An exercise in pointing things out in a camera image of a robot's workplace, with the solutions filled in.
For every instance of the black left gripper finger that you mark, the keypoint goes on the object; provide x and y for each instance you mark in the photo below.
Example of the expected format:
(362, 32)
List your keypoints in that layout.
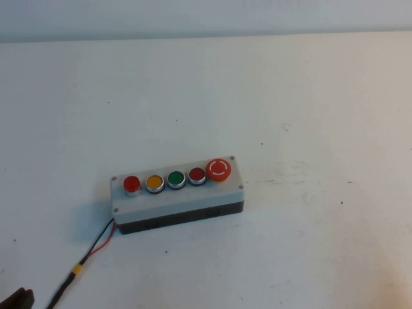
(19, 301)

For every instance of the red illuminated push button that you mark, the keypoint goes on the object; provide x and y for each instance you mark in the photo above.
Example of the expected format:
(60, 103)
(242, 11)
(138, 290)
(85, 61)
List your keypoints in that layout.
(132, 185)

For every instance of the yellow push button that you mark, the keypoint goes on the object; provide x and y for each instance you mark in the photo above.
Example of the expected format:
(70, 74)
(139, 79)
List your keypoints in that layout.
(154, 182)

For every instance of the grey button box black base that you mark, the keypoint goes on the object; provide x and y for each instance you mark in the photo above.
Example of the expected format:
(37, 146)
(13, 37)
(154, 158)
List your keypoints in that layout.
(180, 201)

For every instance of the green push button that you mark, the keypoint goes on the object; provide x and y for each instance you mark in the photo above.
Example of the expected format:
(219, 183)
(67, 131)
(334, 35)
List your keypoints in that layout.
(176, 178)

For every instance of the dark red flat push button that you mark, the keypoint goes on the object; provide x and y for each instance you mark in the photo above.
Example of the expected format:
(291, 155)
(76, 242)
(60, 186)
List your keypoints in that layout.
(196, 174)

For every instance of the red emergency stop mushroom button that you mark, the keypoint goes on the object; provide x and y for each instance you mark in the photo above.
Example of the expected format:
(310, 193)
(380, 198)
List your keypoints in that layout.
(219, 168)

